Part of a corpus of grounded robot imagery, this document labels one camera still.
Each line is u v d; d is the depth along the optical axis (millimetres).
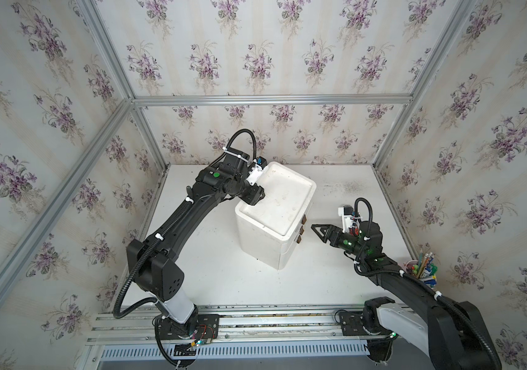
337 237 731
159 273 411
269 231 686
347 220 763
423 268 748
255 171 699
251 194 688
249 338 718
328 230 732
